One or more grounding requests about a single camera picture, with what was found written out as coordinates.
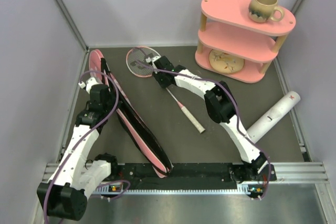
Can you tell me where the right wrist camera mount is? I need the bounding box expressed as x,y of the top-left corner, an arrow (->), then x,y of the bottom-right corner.
145,56 -> 161,66

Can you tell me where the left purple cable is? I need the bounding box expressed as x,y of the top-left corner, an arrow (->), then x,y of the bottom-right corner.
43,70 -> 131,224

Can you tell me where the purple cable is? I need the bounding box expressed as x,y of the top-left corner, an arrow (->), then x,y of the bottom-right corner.
135,60 -> 272,200
43,70 -> 131,224

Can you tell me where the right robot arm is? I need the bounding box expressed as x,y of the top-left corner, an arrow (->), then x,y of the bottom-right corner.
146,56 -> 271,180

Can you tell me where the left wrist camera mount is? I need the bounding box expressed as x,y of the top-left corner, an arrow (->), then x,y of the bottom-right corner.
78,77 -> 101,94

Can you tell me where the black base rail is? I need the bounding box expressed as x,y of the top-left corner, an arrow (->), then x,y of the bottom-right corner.
93,162 -> 328,196

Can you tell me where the decorated round plate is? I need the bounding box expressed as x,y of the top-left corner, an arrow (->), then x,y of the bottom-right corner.
209,49 -> 245,74

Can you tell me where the pink three-tier shelf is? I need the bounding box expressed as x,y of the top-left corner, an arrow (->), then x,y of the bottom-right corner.
195,0 -> 296,83

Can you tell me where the pink badminton racket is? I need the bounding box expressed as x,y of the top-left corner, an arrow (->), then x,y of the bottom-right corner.
125,46 -> 205,134

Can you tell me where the pink racket bag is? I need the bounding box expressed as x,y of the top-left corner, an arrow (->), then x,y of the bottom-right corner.
89,49 -> 173,178

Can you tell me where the white shuttlecock tube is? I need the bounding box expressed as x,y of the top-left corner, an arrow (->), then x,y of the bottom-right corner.
247,91 -> 301,144

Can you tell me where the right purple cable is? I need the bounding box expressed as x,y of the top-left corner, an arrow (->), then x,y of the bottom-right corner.
135,60 -> 272,200

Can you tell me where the beige ceramic mug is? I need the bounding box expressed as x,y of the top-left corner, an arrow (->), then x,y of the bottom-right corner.
248,0 -> 285,23

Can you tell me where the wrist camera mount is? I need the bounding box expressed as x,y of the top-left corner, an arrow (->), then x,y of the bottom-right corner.
145,56 -> 161,66
78,77 -> 101,94

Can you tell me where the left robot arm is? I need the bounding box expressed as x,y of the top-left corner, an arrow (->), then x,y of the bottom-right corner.
37,84 -> 119,223

